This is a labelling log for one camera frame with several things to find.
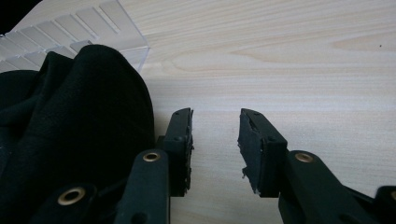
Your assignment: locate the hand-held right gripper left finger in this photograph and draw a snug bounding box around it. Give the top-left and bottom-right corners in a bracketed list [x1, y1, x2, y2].
[155, 107, 194, 198]

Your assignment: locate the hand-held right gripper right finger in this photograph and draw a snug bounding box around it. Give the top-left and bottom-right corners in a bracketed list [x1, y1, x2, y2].
[237, 107, 289, 199]

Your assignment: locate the black cloth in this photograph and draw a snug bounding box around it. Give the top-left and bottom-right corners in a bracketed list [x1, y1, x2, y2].
[0, 44, 156, 224]

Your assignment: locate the clear plastic slotted container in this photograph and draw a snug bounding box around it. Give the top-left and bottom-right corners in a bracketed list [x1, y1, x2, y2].
[0, 0, 150, 75]

